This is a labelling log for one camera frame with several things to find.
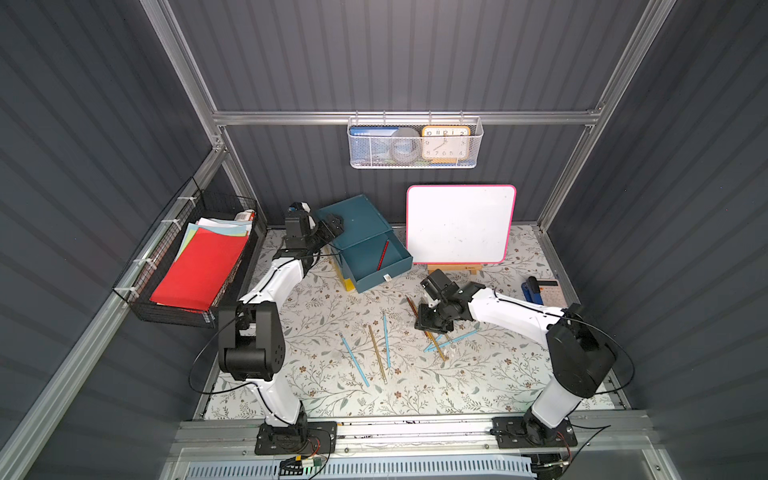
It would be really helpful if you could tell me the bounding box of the black wire wall basket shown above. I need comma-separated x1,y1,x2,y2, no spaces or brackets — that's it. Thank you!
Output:
113,181,259,328

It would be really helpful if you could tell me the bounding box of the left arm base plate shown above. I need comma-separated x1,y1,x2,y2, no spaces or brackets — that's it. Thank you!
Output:
254,421,338,456

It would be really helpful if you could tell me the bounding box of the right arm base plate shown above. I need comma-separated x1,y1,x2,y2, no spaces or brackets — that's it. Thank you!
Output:
489,414,578,449

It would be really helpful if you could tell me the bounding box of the yellow alarm clock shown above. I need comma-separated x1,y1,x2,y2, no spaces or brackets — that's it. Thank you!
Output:
421,125,472,163

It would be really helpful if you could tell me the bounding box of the blue box in basket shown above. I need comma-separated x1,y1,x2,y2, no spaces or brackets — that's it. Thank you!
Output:
348,126,398,161

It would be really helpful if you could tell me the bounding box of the pink calculator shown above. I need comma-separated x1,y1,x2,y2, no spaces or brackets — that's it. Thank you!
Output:
538,279,569,308

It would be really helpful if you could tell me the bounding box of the red black pencil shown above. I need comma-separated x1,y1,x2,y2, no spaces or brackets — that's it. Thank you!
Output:
376,240,390,271
405,296,419,318

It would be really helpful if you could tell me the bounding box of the red paper sheet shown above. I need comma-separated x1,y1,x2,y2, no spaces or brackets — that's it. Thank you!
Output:
150,229,249,311

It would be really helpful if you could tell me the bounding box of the floral patterned table mat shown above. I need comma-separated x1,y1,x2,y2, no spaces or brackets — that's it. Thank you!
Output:
202,223,619,421

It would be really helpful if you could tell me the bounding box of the white mesh wall basket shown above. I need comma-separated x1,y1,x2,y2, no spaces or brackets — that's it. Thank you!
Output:
346,113,484,169

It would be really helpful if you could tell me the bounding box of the teal drawer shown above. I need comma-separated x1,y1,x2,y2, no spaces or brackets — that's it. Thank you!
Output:
339,230,413,293

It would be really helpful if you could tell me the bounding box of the wooden whiteboard stand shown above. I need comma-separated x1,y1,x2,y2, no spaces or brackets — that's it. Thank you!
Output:
427,264,484,275

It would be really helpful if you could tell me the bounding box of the pink framed whiteboard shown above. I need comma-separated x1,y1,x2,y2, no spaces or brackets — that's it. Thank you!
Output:
406,184,517,265

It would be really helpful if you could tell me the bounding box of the light blue pencil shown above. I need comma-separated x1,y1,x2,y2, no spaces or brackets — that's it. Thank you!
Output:
424,333,442,352
382,313,392,369
339,334,370,387
440,330,478,353

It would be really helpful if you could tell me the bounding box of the blue stapler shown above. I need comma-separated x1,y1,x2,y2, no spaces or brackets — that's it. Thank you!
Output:
521,276,544,305

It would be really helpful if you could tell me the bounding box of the grey tape roll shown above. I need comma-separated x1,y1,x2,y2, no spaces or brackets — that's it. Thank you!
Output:
389,127,422,164

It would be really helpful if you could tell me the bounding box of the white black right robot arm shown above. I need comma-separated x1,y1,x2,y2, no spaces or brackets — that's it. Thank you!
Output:
415,270,619,438

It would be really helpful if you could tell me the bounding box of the yellow pencil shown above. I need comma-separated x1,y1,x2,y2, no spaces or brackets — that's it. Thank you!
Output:
367,324,388,385
424,331,448,362

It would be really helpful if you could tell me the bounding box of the teal drawer cabinet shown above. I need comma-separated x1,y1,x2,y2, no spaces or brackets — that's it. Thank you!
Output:
317,194,391,250

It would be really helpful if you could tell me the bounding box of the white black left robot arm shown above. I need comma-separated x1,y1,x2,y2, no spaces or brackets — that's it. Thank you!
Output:
218,202,345,431

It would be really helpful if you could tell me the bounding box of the pastel paper stack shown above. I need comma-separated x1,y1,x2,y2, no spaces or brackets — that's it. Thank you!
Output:
176,218,252,259

